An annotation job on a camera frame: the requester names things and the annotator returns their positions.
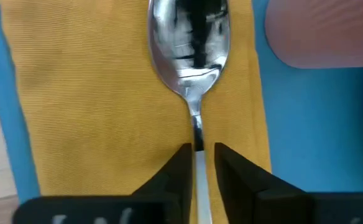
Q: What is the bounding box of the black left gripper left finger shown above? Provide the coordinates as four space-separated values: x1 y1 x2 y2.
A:
12 142 193 224

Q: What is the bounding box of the pink plastic cup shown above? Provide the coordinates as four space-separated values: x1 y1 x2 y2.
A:
264 0 363 70

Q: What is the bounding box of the blue plastic tray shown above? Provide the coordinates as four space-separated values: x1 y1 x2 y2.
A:
0 0 363 205

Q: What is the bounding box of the silver metal spoon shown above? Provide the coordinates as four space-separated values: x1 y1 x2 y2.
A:
147 0 231 224

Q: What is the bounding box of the yellow cloth napkin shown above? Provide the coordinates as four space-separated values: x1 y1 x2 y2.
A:
0 0 273 224

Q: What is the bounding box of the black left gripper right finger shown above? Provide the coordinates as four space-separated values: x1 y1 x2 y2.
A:
214 142 363 224

